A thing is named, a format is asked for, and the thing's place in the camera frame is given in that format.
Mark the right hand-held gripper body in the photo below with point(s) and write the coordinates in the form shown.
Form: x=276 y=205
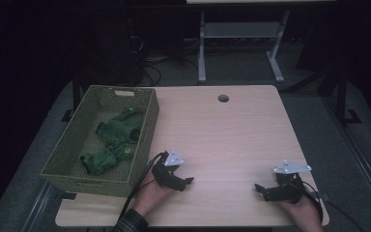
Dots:
x=288 y=190

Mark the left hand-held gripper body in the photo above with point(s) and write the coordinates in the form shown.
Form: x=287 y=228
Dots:
x=162 y=174

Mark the green knitted garment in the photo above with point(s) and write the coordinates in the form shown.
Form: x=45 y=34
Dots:
x=117 y=132

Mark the green woven basket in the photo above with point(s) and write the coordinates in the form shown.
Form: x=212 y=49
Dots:
x=74 y=145

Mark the person's left hand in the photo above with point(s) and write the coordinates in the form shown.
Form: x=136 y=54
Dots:
x=149 y=198

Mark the person's right hand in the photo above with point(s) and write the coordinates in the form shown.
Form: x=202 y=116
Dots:
x=304 y=216

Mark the black metal stand leg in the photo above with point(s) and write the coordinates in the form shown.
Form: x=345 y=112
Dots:
x=342 y=96
x=76 y=96

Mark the grey metal stand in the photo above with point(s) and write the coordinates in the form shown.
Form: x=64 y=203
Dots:
x=238 y=29

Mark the silver floor rail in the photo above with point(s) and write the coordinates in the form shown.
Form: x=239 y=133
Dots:
x=364 y=161
x=38 y=206

